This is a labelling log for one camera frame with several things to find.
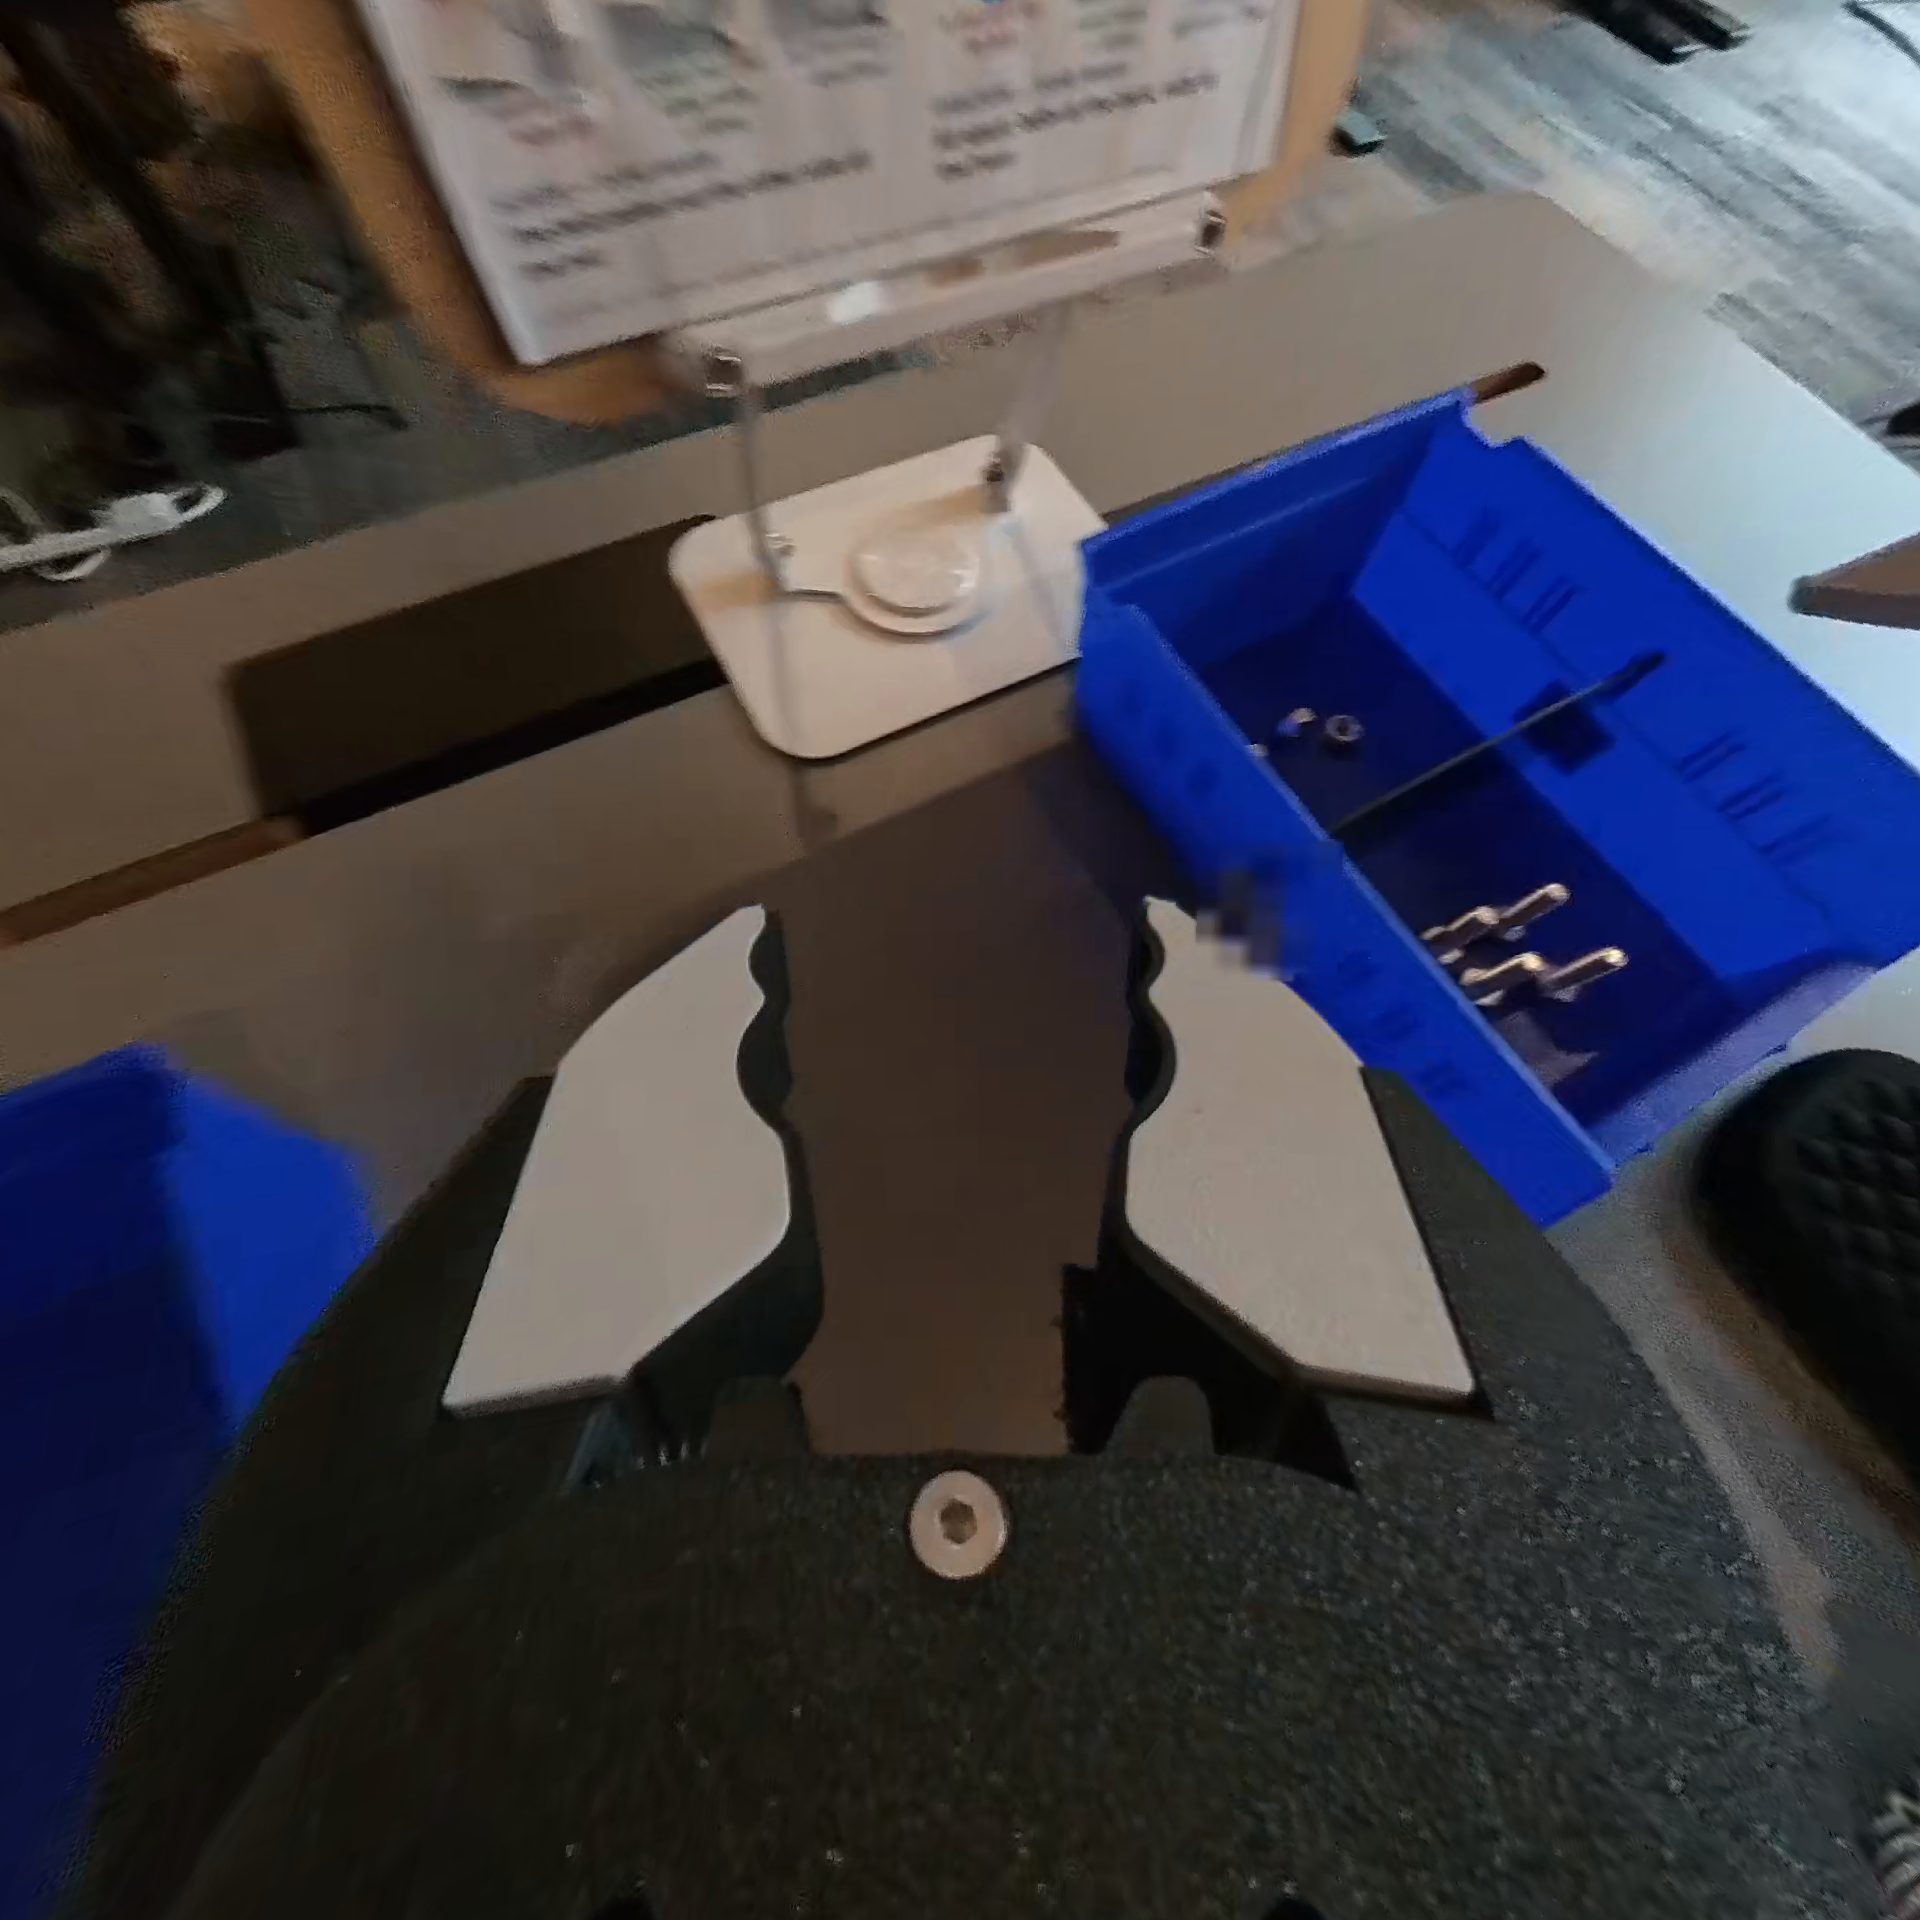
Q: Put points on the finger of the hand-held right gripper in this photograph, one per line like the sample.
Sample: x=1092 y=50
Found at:
x=1874 y=587

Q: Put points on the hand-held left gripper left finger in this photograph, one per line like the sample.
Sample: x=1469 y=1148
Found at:
x=629 y=1186

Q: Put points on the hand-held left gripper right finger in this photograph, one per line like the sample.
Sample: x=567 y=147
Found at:
x=1276 y=1202

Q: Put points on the blue divided plastic bin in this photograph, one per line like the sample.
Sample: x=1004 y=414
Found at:
x=1770 y=856

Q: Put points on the black bin divider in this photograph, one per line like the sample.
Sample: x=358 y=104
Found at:
x=1500 y=739

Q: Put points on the instruction sheet sign stand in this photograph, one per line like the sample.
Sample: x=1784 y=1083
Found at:
x=839 y=676

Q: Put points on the black quilted armrest pad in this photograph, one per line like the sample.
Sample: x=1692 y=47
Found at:
x=1830 y=1202

